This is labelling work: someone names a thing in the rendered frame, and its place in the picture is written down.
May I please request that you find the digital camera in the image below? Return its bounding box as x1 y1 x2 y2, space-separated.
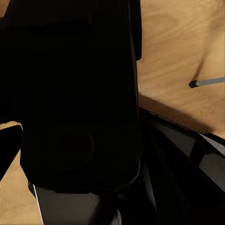
0 0 143 195

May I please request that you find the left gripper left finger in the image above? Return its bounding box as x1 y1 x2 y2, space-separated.
0 125 23 181

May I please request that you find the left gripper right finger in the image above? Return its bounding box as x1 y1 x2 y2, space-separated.
142 125 225 225

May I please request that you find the camera tripod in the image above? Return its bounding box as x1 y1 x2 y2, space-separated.
189 77 225 89

